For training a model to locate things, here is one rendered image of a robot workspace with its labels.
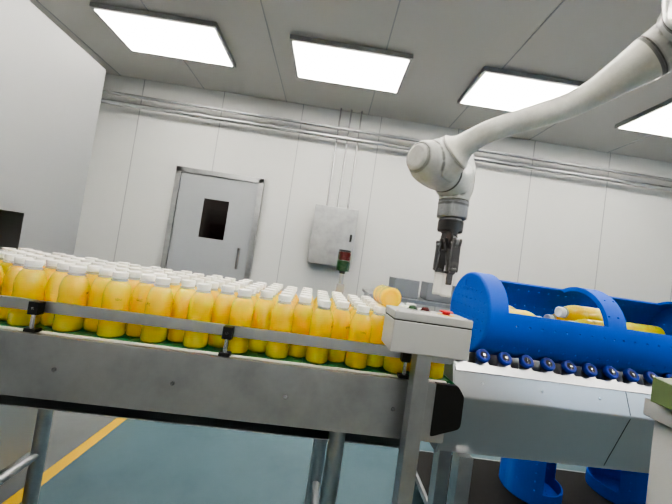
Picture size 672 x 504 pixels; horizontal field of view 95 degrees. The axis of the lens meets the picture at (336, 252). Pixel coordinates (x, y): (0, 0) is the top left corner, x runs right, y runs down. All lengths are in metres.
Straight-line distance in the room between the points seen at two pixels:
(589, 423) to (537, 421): 0.17
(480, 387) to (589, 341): 0.39
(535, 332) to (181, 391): 1.07
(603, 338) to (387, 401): 0.76
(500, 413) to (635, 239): 5.33
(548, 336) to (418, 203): 3.66
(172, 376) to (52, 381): 0.30
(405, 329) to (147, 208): 4.67
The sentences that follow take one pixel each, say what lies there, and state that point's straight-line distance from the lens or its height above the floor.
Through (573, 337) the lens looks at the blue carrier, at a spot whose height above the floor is 1.07.
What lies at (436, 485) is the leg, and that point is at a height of 0.43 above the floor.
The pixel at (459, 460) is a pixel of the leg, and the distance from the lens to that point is 1.28.
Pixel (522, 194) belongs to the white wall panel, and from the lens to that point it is 5.35.
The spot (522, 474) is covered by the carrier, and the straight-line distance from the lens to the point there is 2.13.
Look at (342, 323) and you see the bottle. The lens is 0.94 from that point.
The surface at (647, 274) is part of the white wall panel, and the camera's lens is 6.46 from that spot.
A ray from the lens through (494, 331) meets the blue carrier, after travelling 1.13.
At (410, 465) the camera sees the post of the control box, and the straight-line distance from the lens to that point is 0.96.
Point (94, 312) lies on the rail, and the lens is 1.07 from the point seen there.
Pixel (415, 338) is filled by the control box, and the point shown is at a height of 1.04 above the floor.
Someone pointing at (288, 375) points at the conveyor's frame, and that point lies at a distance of 0.92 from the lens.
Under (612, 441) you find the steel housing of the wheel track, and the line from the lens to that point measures 1.52.
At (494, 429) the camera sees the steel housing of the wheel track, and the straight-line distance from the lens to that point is 1.27.
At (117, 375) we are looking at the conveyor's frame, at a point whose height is 0.82.
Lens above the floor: 1.19
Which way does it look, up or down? 2 degrees up
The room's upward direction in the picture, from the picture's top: 8 degrees clockwise
